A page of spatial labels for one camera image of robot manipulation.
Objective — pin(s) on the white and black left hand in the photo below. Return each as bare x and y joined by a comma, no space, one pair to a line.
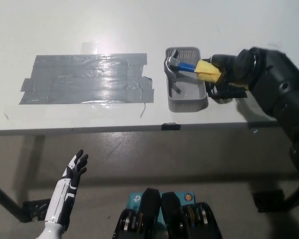
62,199

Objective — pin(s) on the black and white right hand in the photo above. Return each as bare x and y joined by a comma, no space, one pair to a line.
236,67

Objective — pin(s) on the blue hammer with yellow wrap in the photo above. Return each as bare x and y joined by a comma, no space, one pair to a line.
183,67

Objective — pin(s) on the black tape patch on desk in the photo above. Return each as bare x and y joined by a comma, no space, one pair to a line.
226,94

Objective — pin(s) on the gray plastic perforated container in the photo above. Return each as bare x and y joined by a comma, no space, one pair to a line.
187,104

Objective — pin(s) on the teal robot body top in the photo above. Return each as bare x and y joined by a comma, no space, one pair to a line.
135,199

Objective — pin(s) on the black tape on desk edge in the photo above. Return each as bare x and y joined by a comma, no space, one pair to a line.
171,126

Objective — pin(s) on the black robot body blocks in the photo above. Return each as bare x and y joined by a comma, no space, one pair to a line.
152,216

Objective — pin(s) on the black floor tape patch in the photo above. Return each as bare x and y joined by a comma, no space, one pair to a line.
36,209
267,201

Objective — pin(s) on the black table leg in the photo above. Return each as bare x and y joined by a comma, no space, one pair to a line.
7,200
297,194

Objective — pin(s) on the gray duct tape patch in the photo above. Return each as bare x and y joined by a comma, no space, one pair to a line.
84,79

